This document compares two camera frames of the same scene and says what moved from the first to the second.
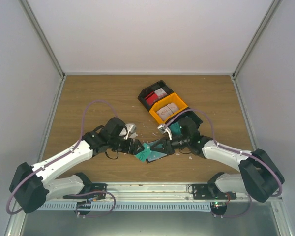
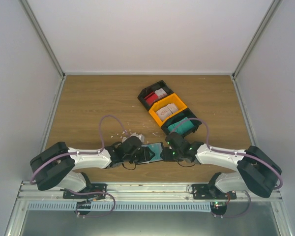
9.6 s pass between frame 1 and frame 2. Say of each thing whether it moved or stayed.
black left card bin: stayed
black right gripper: moved
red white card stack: stayed
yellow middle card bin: stayed
